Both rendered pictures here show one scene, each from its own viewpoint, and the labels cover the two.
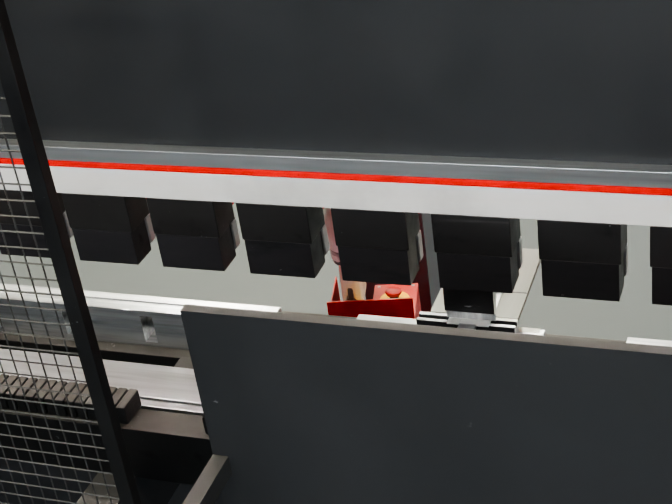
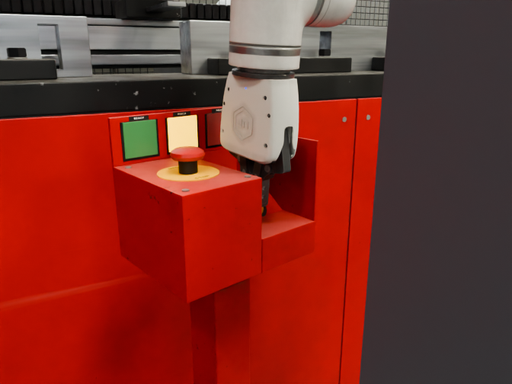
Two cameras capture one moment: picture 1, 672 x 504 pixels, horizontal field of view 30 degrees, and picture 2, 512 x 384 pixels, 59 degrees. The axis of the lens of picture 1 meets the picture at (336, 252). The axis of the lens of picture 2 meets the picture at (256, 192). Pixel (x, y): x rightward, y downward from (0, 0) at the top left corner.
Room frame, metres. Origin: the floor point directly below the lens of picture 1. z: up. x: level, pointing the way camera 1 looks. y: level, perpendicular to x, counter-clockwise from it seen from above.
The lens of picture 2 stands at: (2.89, -0.47, 0.91)
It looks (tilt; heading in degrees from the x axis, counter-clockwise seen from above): 17 degrees down; 129
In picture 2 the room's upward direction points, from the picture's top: straight up
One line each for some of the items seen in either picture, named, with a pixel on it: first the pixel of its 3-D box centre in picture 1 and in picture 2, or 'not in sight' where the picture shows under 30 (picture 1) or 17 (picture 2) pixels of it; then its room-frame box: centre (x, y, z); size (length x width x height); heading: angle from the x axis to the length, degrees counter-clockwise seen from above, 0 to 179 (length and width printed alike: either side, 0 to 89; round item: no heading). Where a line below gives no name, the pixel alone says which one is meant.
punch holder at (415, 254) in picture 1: (378, 236); not in sight; (2.13, -0.09, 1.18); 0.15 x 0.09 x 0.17; 67
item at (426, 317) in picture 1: (467, 325); not in sight; (2.06, -0.24, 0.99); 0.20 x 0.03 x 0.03; 67
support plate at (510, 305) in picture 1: (488, 281); not in sight; (2.19, -0.31, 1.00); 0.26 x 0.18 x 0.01; 157
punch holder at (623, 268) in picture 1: (583, 249); not in sight; (1.97, -0.45, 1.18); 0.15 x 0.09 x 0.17; 67
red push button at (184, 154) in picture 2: (394, 295); (187, 163); (2.50, -0.12, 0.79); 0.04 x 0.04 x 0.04
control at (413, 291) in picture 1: (376, 313); (216, 188); (2.50, -0.07, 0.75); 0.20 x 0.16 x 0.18; 80
